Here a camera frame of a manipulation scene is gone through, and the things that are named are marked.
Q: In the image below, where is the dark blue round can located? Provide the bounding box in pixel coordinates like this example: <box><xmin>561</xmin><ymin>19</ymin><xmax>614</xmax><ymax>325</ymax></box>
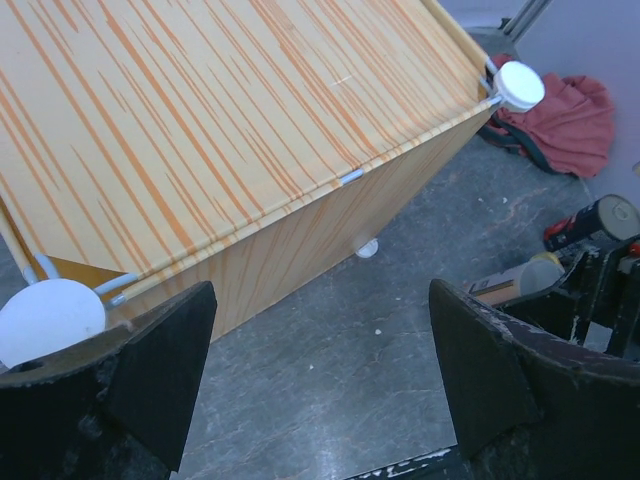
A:
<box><xmin>543</xmin><ymin>194</ymin><xmax>639</xmax><ymax>254</ymax></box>

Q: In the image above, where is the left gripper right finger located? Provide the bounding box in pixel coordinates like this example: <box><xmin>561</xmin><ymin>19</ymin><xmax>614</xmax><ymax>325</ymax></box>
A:
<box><xmin>429</xmin><ymin>280</ymin><xmax>639</xmax><ymax>479</ymax></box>

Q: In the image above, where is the white-lid cylindrical can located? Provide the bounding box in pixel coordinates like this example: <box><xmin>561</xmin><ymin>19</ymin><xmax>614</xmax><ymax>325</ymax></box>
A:
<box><xmin>463</xmin><ymin>258</ymin><xmax>565</xmax><ymax>306</ymax></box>

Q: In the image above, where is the wooden cabinet box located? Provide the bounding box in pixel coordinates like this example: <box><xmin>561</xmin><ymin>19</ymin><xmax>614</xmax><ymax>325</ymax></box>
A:
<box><xmin>0</xmin><ymin>0</ymin><xmax>546</xmax><ymax>369</ymax></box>

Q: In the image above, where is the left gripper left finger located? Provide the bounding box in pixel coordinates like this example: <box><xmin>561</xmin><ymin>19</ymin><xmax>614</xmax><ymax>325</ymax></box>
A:
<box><xmin>1</xmin><ymin>281</ymin><xmax>217</xmax><ymax>479</ymax></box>

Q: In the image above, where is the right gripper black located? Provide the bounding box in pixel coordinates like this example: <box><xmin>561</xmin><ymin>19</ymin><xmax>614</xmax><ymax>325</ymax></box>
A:
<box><xmin>496</xmin><ymin>236</ymin><xmax>639</xmax><ymax>360</ymax></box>

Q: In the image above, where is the red cloth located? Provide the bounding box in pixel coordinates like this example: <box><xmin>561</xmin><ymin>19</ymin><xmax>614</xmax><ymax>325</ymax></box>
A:
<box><xmin>478</xmin><ymin>73</ymin><xmax>615</xmax><ymax>178</ymax></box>

